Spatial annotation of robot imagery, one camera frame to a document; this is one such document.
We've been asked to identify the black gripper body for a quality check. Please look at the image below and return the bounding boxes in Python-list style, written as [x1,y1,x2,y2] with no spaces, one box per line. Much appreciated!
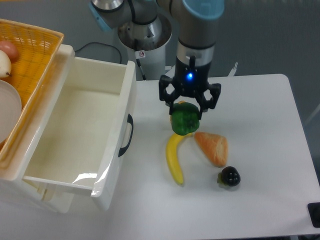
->
[172,58,211,98]

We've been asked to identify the orange croissant bread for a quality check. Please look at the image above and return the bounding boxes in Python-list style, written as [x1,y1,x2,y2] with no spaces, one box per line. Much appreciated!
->
[194,131,229,168]

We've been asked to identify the black device at table edge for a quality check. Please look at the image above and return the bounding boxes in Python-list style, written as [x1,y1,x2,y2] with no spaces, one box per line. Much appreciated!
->
[307,202,320,228]

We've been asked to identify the white drawer cabinet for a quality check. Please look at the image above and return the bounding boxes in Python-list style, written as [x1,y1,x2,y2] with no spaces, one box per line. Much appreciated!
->
[0,44,75,213]

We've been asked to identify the orange woven basket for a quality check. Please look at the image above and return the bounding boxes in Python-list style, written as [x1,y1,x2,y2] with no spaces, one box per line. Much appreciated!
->
[0,19,64,169]

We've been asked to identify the white upper drawer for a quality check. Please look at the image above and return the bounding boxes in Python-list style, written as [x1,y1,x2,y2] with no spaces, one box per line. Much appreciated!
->
[26,57,137,211]

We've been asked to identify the green bell pepper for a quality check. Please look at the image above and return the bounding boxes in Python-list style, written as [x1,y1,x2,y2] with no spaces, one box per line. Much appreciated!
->
[170,102,200,136]

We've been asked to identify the yellow banana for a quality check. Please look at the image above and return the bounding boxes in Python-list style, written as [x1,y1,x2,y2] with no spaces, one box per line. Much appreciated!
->
[165,133,193,186]

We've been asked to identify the yellow bell pepper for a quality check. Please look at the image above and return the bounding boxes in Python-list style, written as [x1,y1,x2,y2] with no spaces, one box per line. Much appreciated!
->
[170,100,186,125]

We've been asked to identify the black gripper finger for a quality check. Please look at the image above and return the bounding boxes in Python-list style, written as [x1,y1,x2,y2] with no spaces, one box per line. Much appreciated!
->
[196,82,222,120]
[158,75,181,115]

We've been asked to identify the black drawer handle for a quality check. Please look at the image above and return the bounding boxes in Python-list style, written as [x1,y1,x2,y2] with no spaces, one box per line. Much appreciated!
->
[118,113,134,158]

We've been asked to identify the white plate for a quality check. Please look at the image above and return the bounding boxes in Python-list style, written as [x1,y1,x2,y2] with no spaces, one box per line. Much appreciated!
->
[0,80,22,143]

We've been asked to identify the red apple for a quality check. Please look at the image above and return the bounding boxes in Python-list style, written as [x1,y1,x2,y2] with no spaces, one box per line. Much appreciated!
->
[0,40,20,62]

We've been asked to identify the black cable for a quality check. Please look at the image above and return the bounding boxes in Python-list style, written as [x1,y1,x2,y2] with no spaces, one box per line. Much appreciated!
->
[74,41,123,64]

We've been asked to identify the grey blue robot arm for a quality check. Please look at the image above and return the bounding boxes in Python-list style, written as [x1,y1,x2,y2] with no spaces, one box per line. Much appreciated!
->
[88,0,225,114]

